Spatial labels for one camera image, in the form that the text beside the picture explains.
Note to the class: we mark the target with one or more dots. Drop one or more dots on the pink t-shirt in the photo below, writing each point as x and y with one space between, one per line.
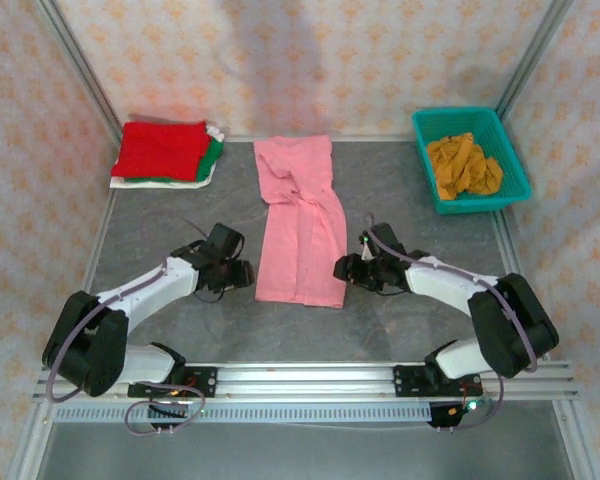
300 240

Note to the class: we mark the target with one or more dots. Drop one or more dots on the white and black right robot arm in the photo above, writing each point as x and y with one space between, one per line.
440 285

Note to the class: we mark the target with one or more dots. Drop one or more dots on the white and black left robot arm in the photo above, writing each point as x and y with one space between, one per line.
165 285

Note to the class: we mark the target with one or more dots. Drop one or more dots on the stack of folded cloths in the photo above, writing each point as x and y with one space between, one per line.
130 184

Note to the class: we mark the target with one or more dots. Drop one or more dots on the folded green t-shirt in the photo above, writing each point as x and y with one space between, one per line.
211 155

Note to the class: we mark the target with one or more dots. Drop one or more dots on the crumpled mustard t-shirt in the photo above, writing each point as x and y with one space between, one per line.
465 167

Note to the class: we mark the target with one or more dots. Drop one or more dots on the folded red t-shirt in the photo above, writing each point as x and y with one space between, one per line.
160 150

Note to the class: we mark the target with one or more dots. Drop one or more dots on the teal plastic basket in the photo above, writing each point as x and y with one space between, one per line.
505 145

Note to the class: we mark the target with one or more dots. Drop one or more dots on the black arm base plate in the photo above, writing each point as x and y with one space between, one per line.
207 382
405 382

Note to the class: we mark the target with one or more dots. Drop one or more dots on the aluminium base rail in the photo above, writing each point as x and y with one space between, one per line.
305 380

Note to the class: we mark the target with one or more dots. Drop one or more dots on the short aluminium table rail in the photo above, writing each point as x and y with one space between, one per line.
370 138

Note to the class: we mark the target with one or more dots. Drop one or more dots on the black duct bracket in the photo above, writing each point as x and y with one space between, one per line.
440 417
170 425

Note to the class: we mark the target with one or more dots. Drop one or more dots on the aluminium frame post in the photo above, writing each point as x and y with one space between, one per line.
532 55
80 65

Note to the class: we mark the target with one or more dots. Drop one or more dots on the aluminium frame leg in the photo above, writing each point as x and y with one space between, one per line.
575 440
27 445

